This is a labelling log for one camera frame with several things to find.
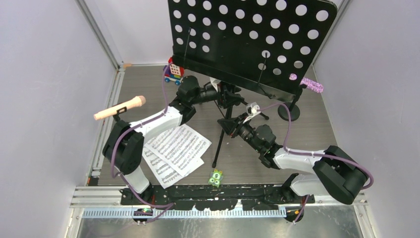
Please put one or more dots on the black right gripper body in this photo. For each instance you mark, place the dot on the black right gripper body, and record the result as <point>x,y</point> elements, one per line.
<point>244,130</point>

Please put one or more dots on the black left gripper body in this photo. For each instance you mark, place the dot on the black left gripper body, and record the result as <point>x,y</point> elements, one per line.
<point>222,102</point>

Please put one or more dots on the sheet music page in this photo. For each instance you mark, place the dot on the sheet music page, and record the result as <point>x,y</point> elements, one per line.
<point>179,147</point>
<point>164,173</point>

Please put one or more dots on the black music stand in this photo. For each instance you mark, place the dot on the black music stand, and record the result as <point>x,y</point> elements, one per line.
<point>265,46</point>

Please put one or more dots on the beige microphone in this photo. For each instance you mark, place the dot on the beige microphone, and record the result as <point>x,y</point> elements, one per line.
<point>137,101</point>

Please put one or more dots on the black microphone stand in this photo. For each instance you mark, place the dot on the black microphone stand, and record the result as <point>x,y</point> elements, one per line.
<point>293,109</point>
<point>118,112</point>

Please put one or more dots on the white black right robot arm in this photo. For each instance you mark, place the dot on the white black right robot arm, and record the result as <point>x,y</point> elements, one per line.
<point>330,171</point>

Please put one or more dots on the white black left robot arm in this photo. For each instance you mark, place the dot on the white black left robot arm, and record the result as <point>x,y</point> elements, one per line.
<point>126,141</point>

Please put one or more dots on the green toy block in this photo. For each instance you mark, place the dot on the green toy block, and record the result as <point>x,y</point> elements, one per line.
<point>215,178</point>

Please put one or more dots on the colourful toy block truck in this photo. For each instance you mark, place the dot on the colourful toy block truck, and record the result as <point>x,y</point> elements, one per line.
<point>173,73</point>

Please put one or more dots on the purple glitter microphone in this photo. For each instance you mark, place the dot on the purple glitter microphone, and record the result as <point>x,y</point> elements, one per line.
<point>312,85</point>

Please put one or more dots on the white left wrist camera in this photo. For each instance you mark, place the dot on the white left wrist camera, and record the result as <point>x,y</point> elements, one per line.
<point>215,83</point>

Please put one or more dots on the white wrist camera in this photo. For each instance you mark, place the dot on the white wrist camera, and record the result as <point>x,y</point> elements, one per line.
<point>215,83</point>
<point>252,111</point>

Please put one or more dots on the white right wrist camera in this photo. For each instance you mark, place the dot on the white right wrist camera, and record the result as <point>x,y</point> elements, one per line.
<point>252,111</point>

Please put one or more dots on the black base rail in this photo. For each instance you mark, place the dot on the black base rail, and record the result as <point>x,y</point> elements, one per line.
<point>252,197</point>

